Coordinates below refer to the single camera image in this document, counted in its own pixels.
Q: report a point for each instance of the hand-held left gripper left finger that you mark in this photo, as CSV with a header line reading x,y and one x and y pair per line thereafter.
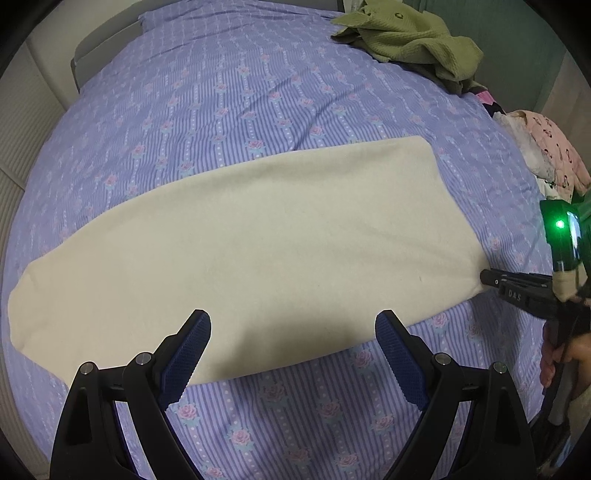
x,y
187,355

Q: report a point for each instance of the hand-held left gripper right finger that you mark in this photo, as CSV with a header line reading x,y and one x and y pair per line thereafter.
x,y
399,360

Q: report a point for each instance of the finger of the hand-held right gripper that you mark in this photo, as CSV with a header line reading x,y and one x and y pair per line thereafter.
x,y
526,300
508,277

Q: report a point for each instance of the cream pants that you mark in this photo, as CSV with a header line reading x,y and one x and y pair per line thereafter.
x,y
258,230

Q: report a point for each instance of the person's right hand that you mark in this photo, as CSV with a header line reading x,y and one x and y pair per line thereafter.
x,y
548,364

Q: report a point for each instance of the white cloth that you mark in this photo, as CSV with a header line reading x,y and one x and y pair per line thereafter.
x,y
531,150

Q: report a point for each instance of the pink printed garment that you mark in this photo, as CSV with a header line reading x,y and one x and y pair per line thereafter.
x,y
556,143

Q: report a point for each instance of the black and pink garment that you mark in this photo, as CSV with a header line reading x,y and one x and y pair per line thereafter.
x,y
491,104

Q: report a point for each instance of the green curtain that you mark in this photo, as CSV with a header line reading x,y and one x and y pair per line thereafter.
x,y
508,32

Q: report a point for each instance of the green knit garment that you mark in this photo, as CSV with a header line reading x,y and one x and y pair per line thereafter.
x,y
406,37

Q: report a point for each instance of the purple floral bed cover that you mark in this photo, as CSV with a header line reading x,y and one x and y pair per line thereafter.
x,y
207,92

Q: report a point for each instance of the white ribbed closet door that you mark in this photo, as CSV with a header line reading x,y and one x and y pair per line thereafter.
x,y
23,138

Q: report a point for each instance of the grey bed headboard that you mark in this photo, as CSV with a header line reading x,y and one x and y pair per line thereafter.
x,y
101,46

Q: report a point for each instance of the purple floral pillow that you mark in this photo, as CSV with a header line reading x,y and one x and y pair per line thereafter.
x,y
207,13

